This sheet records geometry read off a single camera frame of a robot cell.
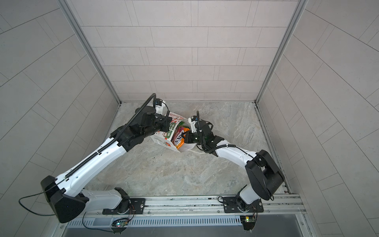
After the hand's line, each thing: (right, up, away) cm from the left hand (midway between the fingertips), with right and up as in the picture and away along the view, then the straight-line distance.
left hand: (175, 117), depth 71 cm
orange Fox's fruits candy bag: (0, -13, +9) cm, 16 cm away
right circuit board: (+35, -49, -3) cm, 60 cm away
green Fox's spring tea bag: (+1, -4, +5) cm, 7 cm away
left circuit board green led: (-23, -47, -7) cm, 53 cm away
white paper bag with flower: (-6, -11, +5) cm, 13 cm away
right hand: (+1, -11, +10) cm, 15 cm away
